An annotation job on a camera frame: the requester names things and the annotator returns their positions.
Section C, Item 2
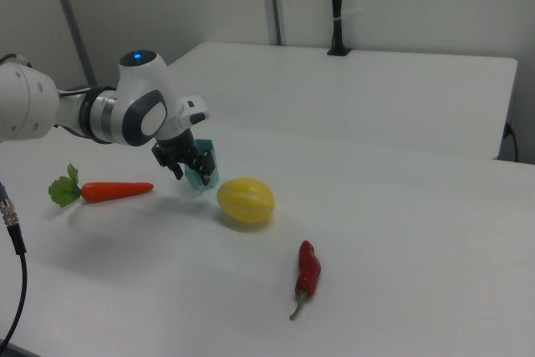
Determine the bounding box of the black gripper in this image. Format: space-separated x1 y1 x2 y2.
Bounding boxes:
150 129 217 187

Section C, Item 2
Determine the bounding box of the teal faceted mug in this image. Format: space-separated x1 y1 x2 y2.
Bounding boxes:
183 138 221 193

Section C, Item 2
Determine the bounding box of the yellow striped melon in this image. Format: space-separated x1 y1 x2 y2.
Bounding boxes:
216 176 276 225

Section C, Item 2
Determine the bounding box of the orange carrot with green leaves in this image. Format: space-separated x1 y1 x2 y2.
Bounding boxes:
48 163 155 208

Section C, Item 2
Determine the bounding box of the red chili pepper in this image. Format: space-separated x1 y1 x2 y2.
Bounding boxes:
289 240 323 321

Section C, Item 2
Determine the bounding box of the black cable with metal connector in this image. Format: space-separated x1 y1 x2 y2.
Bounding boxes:
0 181 29 348

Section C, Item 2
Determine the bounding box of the slanted grey partition post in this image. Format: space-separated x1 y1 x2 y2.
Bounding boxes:
44 0 99 89

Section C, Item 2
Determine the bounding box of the thin cable beside table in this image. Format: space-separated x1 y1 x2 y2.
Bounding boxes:
503 121 520 162

